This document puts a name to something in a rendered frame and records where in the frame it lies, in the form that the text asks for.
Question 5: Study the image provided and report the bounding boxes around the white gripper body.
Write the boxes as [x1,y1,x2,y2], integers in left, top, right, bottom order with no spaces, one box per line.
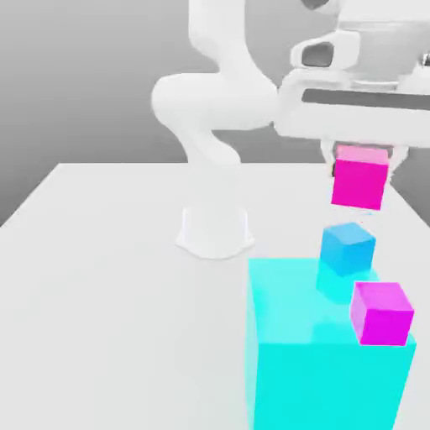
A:
[274,68,430,149]

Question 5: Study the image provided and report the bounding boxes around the small pink cube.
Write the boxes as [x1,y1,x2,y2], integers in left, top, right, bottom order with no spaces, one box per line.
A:
[330,144,390,212]

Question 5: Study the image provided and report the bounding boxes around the small blue cube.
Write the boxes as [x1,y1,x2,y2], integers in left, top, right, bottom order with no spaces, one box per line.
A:
[319,222,377,278]

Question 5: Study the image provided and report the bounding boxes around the small magenta cube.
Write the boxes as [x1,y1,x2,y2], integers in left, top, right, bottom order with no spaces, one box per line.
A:
[349,281,415,347]

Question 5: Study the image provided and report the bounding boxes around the large cyan box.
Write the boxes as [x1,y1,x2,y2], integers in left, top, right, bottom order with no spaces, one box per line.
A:
[247,257,417,430]

